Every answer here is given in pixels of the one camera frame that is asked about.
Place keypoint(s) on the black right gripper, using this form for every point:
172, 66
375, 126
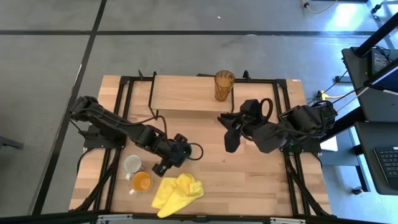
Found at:
248, 116

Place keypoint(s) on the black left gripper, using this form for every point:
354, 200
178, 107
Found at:
174, 151

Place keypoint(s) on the white patterned mug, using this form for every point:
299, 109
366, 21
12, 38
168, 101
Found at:
133, 163

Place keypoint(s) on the amber ribbed plastic tumbler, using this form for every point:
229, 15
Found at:
224, 87

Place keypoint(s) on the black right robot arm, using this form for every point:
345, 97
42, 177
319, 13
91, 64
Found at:
295, 127

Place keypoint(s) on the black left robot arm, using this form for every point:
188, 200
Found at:
109, 119

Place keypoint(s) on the wooden shelf with black legs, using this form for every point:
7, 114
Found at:
189, 93

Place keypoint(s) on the clear orange glass mug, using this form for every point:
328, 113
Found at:
141, 182

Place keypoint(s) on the yellow microfibre cloth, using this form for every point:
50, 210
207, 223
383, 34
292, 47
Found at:
177, 194

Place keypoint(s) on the yellow power plug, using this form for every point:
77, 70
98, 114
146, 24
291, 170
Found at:
325, 95

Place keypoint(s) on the white paper sheet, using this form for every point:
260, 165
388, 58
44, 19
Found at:
330, 143

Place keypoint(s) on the black desk caster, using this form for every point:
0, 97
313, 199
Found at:
357, 190

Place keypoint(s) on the black side desk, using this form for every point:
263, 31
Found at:
370, 102

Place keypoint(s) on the black desk with keyboard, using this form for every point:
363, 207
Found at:
373, 137

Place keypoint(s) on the grey stand foot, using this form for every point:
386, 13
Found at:
9, 143

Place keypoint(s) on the black keyboard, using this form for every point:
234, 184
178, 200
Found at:
388, 161

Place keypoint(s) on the open laptop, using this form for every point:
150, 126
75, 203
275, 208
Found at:
385, 77

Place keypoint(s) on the black power adapter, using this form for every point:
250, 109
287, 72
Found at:
379, 59

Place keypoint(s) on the black diagonal pole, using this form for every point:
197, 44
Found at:
377, 34

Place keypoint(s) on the black aluminium table frame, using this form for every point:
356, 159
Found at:
258, 80

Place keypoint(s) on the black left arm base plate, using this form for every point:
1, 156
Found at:
93, 141

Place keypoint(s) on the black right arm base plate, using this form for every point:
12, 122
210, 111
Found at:
306, 147

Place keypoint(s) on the black rail with silver brackets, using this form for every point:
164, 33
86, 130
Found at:
46, 217

